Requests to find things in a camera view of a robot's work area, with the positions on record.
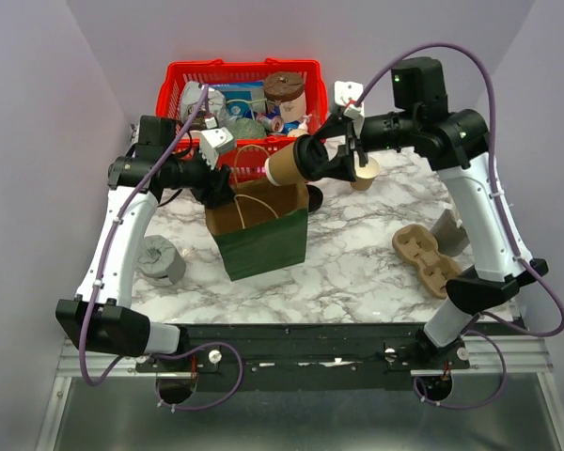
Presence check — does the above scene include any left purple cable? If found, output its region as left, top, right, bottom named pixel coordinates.
left=78, top=84, right=245, bottom=413

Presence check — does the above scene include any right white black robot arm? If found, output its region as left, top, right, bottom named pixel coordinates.
left=294, top=56, right=549, bottom=368

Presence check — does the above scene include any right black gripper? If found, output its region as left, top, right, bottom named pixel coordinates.
left=311, top=110, right=419, bottom=182

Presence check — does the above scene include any red bull drink can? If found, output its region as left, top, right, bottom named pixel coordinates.
left=255, top=113, right=285, bottom=133

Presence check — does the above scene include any purple cable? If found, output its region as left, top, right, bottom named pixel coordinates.
left=78, top=84, right=245, bottom=413
left=354, top=42, right=564, bottom=410

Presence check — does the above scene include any blue box in basket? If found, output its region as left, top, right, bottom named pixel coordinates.
left=211, top=80, right=267, bottom=118

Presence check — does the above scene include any green round sponge ball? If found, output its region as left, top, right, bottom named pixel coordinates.
left=228, top=117, right=267, bottom=140

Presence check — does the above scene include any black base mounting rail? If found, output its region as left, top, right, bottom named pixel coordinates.
left=136, top=323, right=470, bottom=392

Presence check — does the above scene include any silver snack bag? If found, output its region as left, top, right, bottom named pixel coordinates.
left=178, top=81, right=228, bottom=131

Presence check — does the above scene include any brown paper coffee cup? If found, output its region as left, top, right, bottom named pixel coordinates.
left=265, top=143, right=306, bottom=186

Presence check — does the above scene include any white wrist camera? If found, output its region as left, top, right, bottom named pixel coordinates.
left=329, top=81, right=365, bottom=119
left=198, top=127, right=236, bottom=169

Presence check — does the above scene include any stack of pulp cup carriers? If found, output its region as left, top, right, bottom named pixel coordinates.
left=392, top=224, right=462, bottom=299

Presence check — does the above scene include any grey holder cup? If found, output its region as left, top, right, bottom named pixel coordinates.
left=430, top=209, right=469, bottom=257

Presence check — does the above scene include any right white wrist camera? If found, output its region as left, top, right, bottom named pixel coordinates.
left=329, top=81, right=365, bottom=119

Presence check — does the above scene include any aluminium frame rail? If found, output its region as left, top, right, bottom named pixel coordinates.
left=56, top=336, right=554, bottom=378

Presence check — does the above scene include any stack of black cup lids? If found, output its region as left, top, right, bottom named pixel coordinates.
left=306, top=184, right=323, bottom=213

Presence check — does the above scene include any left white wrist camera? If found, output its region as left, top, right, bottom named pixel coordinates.
left=198, top=127, right=236, bottom=169

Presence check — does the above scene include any beige pump bottle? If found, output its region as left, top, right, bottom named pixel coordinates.
left=285, top=115, right=311, bottom=138

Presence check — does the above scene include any grey cylinder under left arm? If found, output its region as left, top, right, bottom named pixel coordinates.
left=136, top=235, right=186, bottom=287

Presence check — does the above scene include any cork lid beige jar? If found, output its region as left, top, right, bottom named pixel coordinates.
left=263, top=71, right=306, bottom=123

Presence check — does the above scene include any green kraft paper bag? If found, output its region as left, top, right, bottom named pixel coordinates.
left=204, top=144, right=310, bottom=282

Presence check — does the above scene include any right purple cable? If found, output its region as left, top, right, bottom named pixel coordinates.
left=354, top=42, right=564, bottom=410

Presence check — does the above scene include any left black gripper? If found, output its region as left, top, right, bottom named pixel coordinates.
left=164, top=144, right=239, bottom=209

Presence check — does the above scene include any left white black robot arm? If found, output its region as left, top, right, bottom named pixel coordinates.
left=55, top=116, right=236, bottom=371

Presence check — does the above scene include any red plastic shopping basket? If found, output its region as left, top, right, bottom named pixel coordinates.
left=155, top=58, right=327, bottom=181

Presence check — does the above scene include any black cup lid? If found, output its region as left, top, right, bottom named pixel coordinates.
left=293, top=134, right=329, bottom=181

